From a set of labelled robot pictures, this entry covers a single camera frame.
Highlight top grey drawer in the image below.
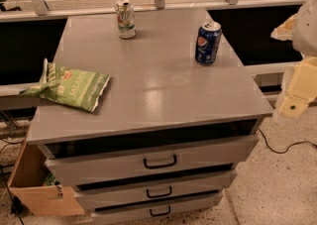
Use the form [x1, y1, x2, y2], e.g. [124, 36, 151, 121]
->
[46, 134, 259, 185]

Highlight wooden side box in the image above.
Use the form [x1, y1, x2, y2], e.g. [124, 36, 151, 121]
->
[8, 144, 85, 216]

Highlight white green soda can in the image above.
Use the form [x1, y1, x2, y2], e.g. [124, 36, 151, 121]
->
[115, 0, 136, 39]

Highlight grey drawer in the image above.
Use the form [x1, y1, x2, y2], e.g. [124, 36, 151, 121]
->
[46, 134, 259, 185]
[74, 169, 237, 210]
[91, 190, 222, 225]

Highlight black cables at left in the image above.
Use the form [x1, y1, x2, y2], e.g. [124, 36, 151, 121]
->
[0, 109, 26, 225]

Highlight middle grey drawer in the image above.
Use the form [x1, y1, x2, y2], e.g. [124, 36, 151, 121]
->
[74, 169, 237, 210]

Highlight grey drawer cabinet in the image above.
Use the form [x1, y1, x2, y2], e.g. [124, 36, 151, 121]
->
[26, 7, 274, 225]

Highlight blue pepsi can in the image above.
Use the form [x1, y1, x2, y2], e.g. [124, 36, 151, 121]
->
[195, 20, 222, 65]

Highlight bottom grey drawer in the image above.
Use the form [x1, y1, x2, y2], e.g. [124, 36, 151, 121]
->
[91, 190, 222, 225]

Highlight black floor cable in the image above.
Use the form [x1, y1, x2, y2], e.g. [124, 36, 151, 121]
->
[257, 127, 317, 155]

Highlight green jalapeno chip bag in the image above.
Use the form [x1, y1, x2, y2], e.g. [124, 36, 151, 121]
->
[20, 59, 110, 112]

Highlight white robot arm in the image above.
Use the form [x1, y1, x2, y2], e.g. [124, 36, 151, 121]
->
[270, 0, 317, 122]

